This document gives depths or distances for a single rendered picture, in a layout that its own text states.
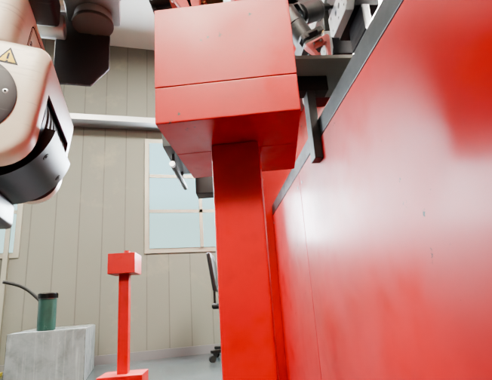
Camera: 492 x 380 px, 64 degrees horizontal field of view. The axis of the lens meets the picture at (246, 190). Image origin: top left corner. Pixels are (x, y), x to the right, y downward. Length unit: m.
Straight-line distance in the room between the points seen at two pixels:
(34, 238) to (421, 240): 4.03
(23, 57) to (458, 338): 0.61
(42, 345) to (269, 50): 2.94
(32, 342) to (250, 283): 2.84
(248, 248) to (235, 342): 0.10
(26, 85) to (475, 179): 0.52
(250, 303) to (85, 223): 3.88
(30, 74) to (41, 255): 3.77
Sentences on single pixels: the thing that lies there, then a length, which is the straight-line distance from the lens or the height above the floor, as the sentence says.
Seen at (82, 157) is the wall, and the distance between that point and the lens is 4.49.
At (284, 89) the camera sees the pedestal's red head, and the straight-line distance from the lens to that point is 0.44.
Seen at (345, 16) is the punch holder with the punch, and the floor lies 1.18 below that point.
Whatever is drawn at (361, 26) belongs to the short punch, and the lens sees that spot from 1.13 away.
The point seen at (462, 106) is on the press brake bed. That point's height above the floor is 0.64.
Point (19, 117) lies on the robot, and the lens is 0.55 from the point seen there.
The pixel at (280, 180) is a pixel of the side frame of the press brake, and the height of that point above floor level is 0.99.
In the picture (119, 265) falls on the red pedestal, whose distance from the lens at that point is 2.49.
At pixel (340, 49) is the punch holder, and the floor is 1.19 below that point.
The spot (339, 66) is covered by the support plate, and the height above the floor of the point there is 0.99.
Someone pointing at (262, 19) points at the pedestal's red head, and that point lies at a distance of 0.50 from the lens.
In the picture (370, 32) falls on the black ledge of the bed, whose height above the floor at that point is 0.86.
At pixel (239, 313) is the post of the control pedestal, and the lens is 0.46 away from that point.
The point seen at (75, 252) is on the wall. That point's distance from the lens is 4.25.
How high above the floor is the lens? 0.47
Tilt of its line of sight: 16 degrees up
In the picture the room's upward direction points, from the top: 4 degrees counter-clockwise
